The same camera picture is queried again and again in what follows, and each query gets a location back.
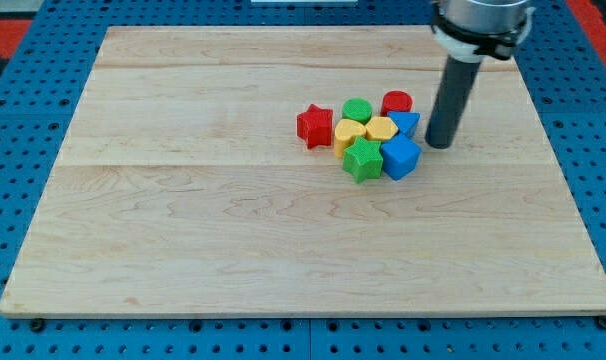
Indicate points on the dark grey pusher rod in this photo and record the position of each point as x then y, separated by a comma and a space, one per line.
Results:
455, 87

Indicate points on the yellow hexagon block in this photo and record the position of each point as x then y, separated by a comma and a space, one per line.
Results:
380, 128

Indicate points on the blue cube block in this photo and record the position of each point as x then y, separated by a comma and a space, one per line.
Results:
400, 156

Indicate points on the red star block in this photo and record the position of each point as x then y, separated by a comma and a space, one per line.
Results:
314, 126

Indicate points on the red cylinder block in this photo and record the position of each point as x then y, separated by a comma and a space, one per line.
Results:
396, 100

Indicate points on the light wooden board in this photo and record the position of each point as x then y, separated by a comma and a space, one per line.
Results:
181, 190

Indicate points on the green star block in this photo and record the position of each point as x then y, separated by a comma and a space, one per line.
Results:
363, 159

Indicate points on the yellow heart block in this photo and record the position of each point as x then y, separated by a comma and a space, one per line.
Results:
345, 134

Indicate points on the green cylinder block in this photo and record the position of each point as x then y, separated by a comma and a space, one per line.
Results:
357, 109

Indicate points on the blue triangle block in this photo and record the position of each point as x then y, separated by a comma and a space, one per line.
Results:
406, 122

